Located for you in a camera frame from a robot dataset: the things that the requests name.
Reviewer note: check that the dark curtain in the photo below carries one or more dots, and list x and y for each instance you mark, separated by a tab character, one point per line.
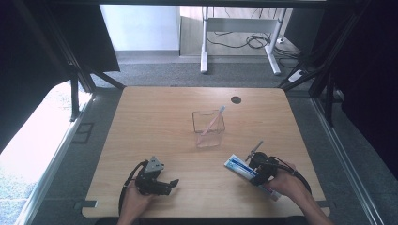
37	62
372	81

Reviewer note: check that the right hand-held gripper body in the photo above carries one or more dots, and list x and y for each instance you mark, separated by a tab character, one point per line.
263	165

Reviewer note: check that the clear plastic container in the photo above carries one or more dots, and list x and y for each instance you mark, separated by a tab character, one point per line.
208	128

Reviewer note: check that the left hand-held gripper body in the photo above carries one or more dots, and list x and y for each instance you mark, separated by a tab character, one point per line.
150	181

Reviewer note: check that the aluminium floor rail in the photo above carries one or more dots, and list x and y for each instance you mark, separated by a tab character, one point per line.
347	162

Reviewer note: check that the white blue toothpaste tube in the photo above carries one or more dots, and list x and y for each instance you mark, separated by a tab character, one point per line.
239	166

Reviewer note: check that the white desk frame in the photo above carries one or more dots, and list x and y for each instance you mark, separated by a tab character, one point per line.
241	25

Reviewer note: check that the person's left hand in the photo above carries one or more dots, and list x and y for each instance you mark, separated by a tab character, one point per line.
135	203

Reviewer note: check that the person's right hand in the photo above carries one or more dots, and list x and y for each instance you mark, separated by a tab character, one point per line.
284	184

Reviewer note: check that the black metal frame stand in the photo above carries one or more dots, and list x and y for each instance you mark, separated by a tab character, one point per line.
325	68
82	75

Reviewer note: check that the white power strip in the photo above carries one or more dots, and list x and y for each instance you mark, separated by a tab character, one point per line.
296	76

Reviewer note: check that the pink toothbrush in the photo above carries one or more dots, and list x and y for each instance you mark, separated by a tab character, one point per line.
212	122

